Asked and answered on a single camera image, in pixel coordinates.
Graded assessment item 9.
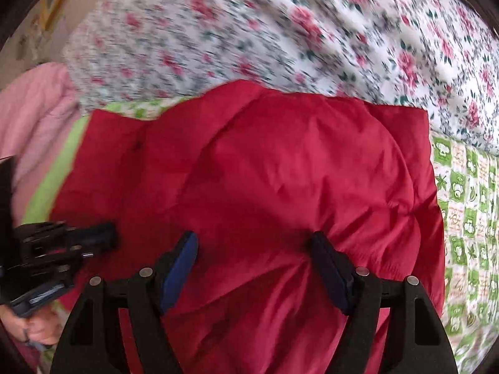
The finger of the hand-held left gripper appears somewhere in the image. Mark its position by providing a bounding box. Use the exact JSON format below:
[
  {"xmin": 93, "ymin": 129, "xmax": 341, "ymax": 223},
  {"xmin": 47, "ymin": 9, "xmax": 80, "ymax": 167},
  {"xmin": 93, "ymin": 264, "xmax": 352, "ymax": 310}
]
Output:
[
  {"xmin": 17, "ymin": 221, "xmax": 119, "ymax": 261},
  {"xmin": 8, "ymin": 264, "xmax": 79, "ymax": 318}
]

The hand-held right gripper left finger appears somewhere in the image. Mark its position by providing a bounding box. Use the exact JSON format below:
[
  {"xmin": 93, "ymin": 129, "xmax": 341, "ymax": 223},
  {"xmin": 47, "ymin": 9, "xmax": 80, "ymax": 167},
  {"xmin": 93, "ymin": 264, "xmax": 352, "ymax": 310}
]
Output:
[{"xmin": 51, "ymin": 231, "xmax": 199, "ymax": 374}]

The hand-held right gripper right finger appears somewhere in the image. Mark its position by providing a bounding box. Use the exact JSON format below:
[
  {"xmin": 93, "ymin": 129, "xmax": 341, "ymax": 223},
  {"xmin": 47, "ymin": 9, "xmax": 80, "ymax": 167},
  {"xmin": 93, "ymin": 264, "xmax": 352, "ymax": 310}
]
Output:
[{"xmin": 310, "ymin": 231, "xmax": 458, "ymax": 374}]

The red quilted jacket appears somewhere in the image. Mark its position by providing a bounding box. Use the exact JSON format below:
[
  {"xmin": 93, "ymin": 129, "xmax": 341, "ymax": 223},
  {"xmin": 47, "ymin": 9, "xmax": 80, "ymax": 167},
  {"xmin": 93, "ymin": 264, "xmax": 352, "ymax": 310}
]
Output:
[{"xmin": 49, "ymin": 79, "xmax": 446, "ymax": 374}]

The person's left hand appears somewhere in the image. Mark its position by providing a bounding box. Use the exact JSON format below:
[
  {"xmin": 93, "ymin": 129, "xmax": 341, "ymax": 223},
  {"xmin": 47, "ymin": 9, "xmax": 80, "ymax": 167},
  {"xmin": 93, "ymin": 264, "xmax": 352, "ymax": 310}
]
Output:
[{"xmin": 0, "ymin": 303, "xmax": 60, "ymax": 356}]

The light green sheet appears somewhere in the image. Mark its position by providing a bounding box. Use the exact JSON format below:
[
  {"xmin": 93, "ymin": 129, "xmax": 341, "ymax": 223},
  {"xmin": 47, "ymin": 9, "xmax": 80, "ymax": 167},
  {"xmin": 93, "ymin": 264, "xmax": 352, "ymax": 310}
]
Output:
[{"xmin": 21, "ymin": 115, "xmax": 92, "ymax": 224}]

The pink blanket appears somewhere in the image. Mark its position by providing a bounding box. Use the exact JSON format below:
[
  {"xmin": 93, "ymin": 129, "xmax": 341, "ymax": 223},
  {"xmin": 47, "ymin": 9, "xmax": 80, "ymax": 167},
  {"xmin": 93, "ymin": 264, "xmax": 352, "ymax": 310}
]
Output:
[{"xmin": 0, "ymin": 62, "xmax": 84, "ymax": 223}]

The green patterned bed sheet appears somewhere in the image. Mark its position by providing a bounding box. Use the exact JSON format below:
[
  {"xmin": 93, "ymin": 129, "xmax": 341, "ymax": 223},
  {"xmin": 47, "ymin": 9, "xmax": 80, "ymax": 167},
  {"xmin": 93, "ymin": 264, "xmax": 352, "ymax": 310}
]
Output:
[{"xmin": 103, "ymin": 97, "xmax": 499, "ymax": 372}]

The floral quilt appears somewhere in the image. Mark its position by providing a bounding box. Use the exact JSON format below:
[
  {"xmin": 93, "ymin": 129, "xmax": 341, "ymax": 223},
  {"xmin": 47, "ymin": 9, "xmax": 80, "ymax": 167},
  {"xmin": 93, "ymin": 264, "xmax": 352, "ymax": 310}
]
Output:
[{"xmin": 62, "ymin": 0, "xmax": 499, "ymax": 156}]

